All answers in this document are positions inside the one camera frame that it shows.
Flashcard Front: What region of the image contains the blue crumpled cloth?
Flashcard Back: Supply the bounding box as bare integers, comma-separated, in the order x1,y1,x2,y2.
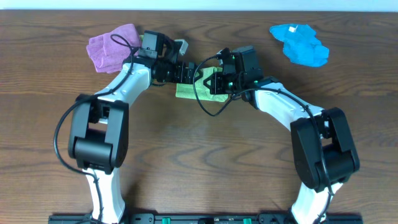
269,24,330,67

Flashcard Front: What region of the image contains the left black cable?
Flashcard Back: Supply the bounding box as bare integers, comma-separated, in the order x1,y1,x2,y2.
53,33,141,223

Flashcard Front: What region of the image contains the purple folded cloth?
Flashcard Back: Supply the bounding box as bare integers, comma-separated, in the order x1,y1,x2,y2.
86,24,142,73

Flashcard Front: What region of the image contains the right black cable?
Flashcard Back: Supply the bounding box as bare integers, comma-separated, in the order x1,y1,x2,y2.
192,54,335,223

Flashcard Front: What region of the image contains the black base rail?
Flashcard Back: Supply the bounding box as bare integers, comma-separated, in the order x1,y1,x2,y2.
48,213,364,224

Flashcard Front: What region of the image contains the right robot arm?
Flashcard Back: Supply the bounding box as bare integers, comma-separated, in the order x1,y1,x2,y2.
203,46,362,223

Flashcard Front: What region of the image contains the black cable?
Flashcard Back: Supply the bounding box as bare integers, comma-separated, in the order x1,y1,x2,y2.
53,33,141,223
192,54,335,223

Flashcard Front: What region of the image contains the large green microfiber cloth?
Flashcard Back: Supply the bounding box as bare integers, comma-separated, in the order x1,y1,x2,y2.
175,67,228,103

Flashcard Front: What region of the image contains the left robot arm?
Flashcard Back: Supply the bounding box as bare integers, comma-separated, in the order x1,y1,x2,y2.
68,30,197,223

